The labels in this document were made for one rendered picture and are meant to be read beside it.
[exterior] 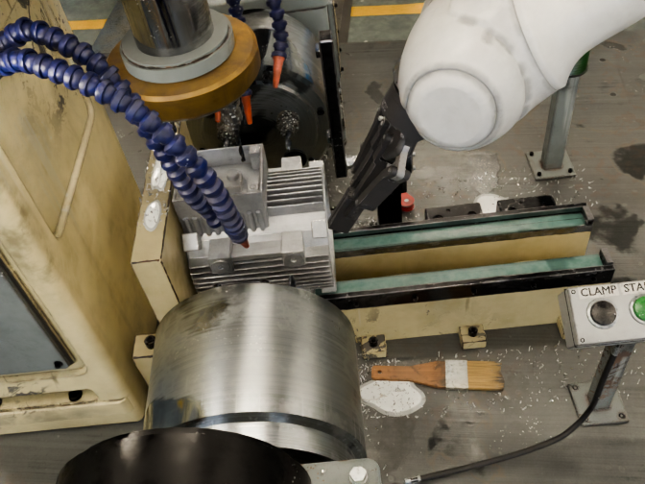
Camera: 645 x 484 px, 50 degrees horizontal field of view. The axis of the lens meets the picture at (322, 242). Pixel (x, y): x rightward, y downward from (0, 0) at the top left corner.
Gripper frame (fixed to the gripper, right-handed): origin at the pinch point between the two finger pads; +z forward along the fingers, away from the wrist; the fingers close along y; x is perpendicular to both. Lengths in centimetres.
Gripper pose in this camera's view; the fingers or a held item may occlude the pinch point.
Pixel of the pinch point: (347, 210)
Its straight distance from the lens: 92.4
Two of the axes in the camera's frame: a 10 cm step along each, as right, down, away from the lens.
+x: 9.1, 2.4, 3.3
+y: 0.5, 7.4, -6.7
